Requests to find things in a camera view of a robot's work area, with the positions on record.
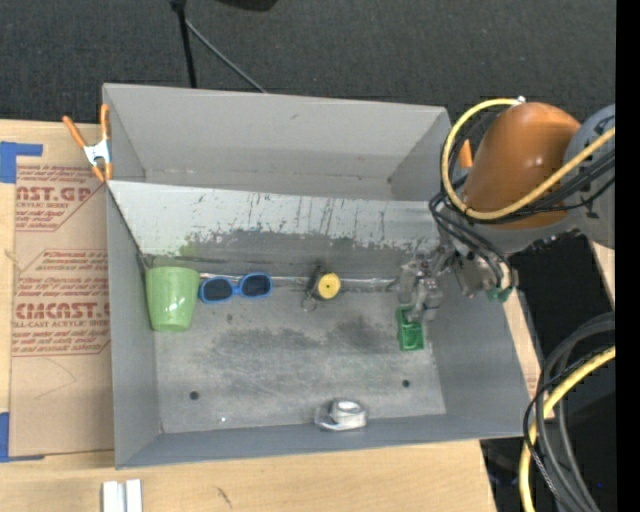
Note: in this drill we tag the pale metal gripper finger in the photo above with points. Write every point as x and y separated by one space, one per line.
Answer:
431 295
407 285

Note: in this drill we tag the green rectangular block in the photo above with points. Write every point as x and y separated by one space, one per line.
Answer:
411 337

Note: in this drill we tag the yellow and black tape measure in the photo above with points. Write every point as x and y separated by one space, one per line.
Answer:
327 286

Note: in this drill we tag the grey metal bin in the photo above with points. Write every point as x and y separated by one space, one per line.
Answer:
280 360

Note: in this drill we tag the blue sunglasses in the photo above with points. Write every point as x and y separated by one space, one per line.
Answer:
235 287

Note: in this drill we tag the light green cup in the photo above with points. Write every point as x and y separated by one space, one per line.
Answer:
172 300

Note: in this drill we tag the brown cardboard board red print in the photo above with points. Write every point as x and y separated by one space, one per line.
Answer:
60 300

